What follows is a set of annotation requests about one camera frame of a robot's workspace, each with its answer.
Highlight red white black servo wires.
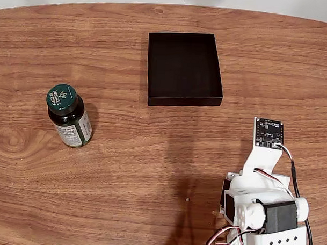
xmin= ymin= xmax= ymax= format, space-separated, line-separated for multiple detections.
xmin=205 ymin=225 xmax=248 ymax=245

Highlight green pill bottle white label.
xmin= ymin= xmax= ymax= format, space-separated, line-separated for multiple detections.
xmin=45 ymin=83 xmax=95 ymax=149

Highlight thin wrist servo wire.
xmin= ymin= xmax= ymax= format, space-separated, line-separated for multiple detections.
xmin=253 ymin=168 xmax=297 ymax=199

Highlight shallow black box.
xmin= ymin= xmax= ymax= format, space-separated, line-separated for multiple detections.
xmin=146 ymin=31 xmax=227 ymax=109

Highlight black camera cable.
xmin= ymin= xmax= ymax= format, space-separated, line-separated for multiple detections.
xmin=272 ymin=142 xmax=318 ymax=245

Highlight black camera board white mount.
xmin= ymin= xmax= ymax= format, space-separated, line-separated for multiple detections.
xmin=241 ymin=117 xmax=286 ymax=177

